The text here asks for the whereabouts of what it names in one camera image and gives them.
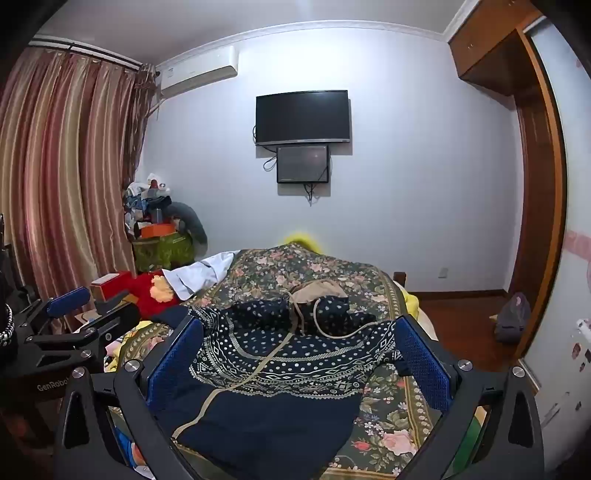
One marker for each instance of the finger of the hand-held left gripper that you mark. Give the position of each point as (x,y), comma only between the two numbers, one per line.
(69,300)
(115,314)

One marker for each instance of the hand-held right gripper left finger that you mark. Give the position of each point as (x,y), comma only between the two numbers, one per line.
(178,360)

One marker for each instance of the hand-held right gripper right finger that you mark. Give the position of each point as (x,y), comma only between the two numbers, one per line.
(422,364)

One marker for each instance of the navy patterned hoodie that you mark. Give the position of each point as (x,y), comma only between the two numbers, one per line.
(277,406)

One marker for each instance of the red box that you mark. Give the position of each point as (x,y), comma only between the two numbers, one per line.
(115,282)

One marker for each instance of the red plush toy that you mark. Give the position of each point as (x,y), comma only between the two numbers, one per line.
(147,302)

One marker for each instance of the yellow bed sheet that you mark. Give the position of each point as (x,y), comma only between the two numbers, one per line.
(411,302)

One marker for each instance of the green box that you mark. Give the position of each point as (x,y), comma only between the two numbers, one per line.
(161,254)

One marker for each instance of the white cloth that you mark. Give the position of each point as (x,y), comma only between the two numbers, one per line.
(203,274)

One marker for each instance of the orange box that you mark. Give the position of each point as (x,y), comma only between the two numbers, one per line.
(157,230)

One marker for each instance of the grey plastic bag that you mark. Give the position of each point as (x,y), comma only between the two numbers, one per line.
(512,318)

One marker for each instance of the pile of clutter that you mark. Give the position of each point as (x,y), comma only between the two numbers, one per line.
(138,203)

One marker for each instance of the floral blanket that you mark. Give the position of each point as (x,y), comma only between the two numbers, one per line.
(277,267)

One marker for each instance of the striped pink curtain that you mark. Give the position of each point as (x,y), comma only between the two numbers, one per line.
(69,161)

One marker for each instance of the yellow plush pillow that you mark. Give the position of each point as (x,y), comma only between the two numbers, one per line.
(298,239)

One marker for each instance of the white door with stickers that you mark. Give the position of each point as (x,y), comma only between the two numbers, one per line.
(563,230)

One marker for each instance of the small black monitor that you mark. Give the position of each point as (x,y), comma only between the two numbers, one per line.
(302,164)

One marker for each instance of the white curtain rod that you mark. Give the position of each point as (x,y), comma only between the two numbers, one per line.
(92,51)

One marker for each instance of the white air conditioner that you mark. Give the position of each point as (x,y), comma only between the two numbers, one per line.
(198,74)

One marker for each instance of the wooden door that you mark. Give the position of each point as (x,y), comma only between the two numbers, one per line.
(498,50)

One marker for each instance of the wooden bed frame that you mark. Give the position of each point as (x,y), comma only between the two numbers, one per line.
(399,277)

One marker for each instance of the white wall outlet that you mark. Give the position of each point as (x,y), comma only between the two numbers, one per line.
(442,272)

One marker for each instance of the wall-mounted black television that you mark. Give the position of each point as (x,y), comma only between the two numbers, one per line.
(302,115)

